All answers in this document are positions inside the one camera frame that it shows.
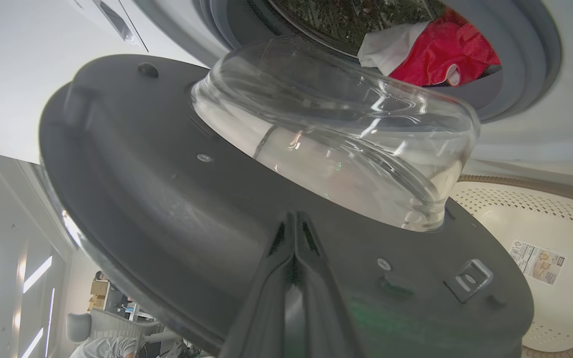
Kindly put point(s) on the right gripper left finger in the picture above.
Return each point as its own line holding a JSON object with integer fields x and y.
{"x": 266, "y": 308}

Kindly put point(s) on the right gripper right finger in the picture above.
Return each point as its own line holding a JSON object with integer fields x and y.
{"x": 324, "y": 308}

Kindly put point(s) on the black glass washing machine door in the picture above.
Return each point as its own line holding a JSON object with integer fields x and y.
{"x": 167, "y": 209}

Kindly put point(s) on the white garment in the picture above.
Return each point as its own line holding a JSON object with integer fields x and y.
{"x": 386, "y": 47}

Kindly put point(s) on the red garment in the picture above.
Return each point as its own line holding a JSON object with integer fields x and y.
{"x": 440, "y": 49}

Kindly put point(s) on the cream perforated laundry basket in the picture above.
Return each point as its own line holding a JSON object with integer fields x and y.
{"x": 505, "y": 219}

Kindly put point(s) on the paper basket label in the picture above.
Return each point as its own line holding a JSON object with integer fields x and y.
{"x": 537, "y": 262}

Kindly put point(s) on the white front-load washing machine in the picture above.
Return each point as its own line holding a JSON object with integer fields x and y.
{"x": 18, "y": 74}

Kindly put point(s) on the person in grey shirt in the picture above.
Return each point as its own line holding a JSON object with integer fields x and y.
{"x": 105, "y": 348}

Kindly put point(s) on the cardboard boxes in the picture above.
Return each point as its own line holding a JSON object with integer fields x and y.
{"x": 99, "y": 294}

